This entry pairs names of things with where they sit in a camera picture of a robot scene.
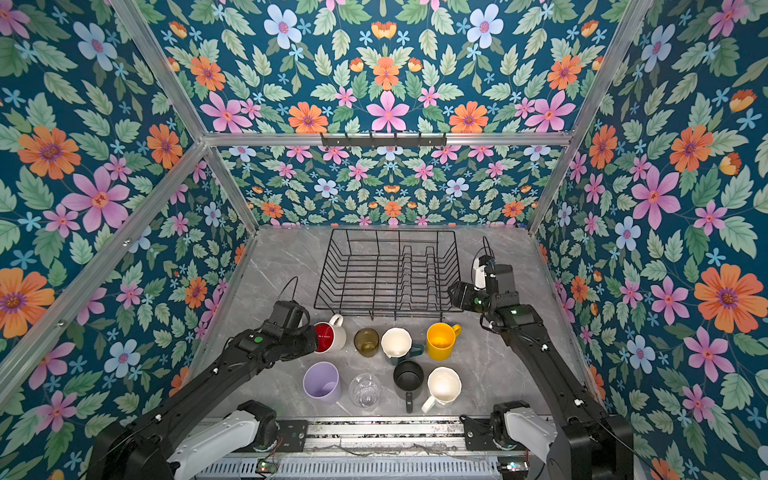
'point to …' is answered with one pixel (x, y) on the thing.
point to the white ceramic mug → (444, 385)
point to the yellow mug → (440, 339)
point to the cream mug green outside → (397, 345)
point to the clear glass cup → (365, 390)
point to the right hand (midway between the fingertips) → (459, 288)
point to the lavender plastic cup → (321, 381)
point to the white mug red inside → (330, 336)
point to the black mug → (409, 379)
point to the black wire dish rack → (390, 272)
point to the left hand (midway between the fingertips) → (323, 335)
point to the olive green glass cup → (366, 341)
